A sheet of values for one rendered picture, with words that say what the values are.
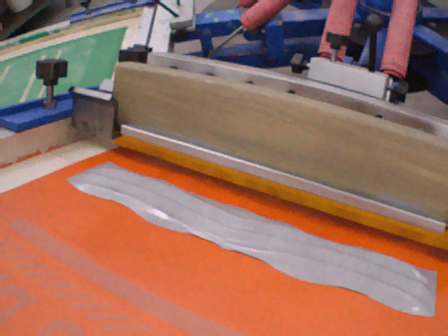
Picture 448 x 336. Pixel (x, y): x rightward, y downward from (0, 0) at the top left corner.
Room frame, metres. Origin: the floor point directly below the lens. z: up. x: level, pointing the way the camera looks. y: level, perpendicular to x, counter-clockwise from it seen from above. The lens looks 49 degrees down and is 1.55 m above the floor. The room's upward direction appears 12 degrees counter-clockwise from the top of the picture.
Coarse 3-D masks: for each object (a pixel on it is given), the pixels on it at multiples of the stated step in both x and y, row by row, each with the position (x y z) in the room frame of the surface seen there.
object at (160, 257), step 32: (96, 160) 0.33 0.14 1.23; (128, 160) 0.33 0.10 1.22; (160, 160) 0.33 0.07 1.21; (32, 192) 0.25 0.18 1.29; (64, 192) 0.25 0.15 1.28; (224, 192) 0.26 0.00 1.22; (256, 192) 0.26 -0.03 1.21; (0, 224) 0.19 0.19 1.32; (64, 224) 0.20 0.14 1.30; (96, 224) 0.20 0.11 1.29; (128, 224) 0.20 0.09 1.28; (96, 256) 0.16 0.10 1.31; (128, 256) 0.16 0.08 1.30; (160, 256) 0.16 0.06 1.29; (192, 256) 0.16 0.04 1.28; (160, 288) 0.12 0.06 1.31
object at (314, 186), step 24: (168, 144) 0.30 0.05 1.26; (192, 144) 0.30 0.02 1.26; (240, 168) 0.26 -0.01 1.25; (264, 168) 0.25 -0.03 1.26; (312, 192) 0.21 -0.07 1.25; (336, 192) 0.20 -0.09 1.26; (360, 192) 0.20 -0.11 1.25; (384, 216) 0.17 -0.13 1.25; (408, 216) 0.16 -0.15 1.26; (432, 216) 0.15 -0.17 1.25
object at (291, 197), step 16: (128, 144) 0.35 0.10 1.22; (176, 160) 0.31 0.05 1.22; (224, 176) 0.28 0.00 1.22; (240, 176) 0.27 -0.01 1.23; (272, 192) 0.25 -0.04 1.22; (288, 192) 0.24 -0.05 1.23; (320, 208) 0.21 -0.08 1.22; (336, 208) 0.21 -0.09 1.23; (368, 224) 0.18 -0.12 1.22; (384, 224) 0.18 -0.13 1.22; (416, 240) 0.15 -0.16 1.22; (432, 240) 0.14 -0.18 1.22
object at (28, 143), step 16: (0, 128) 0.35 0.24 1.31; (32, 128) 0.35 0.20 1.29; (48, 128) 0.36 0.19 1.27; (64, 128) 0.38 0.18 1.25; (0, 144) 0.31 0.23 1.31; (16, 144) 0.32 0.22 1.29; (32, 144) 0.34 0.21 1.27; (48, 144) 0.35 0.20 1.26; (64, 144) 0.37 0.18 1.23; (0, 160) 0.30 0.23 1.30; (16, 160) 0.32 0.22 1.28
